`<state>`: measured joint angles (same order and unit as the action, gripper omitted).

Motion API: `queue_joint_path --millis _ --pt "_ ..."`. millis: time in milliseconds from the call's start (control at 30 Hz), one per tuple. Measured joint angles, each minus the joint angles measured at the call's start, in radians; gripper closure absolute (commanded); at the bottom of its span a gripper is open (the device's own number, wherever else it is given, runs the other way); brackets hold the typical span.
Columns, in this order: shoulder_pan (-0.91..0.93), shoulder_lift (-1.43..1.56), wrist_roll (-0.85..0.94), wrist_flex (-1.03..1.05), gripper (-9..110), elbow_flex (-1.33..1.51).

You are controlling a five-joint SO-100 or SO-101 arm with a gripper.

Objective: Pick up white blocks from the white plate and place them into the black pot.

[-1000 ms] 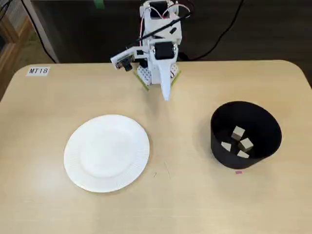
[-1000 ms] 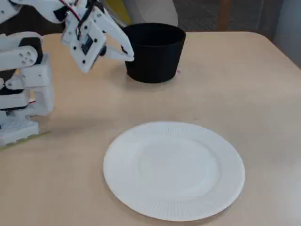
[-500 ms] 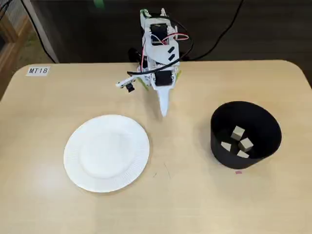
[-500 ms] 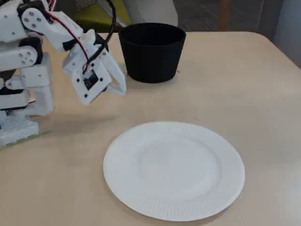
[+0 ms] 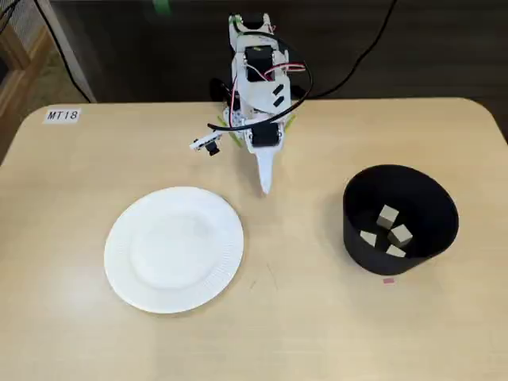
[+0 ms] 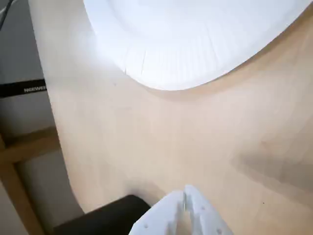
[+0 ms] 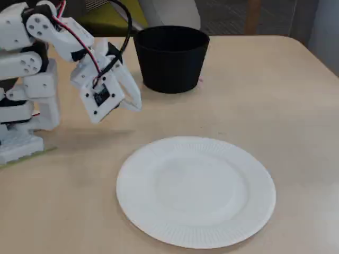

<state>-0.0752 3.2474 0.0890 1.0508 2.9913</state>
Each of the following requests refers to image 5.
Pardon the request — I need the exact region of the thin black background cable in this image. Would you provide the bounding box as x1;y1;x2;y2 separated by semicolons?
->
33;0;94;103

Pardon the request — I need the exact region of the black camera cable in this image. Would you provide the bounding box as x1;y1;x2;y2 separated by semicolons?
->
206;33;314;132

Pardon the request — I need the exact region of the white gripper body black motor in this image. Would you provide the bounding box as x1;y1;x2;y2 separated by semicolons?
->
244;121;286;155

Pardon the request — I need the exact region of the white fixed gripper finger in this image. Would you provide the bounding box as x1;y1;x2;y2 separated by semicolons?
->
256;153;267;194

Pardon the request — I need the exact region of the black pot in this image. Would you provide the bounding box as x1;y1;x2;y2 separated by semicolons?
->
341;164;460;276

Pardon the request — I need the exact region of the white metal leg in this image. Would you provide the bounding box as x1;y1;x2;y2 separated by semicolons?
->
37;0;99;103

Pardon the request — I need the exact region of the black power cable with plug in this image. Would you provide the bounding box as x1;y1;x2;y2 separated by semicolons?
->
209;0;399;116

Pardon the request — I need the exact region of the red white servo wire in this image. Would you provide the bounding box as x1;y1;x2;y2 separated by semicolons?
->
233;51;307;108

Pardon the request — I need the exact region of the white moving gripper finger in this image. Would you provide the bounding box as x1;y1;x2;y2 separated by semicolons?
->
266;152;279;194

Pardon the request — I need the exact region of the white paper plate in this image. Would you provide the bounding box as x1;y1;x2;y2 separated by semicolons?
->
103;186;244;314

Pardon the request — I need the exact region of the white MT18 label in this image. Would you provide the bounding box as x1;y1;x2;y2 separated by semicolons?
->
42;107;82;125

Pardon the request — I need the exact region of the wooden furniture frame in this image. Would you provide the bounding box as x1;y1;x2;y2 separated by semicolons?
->
0;23;55;164

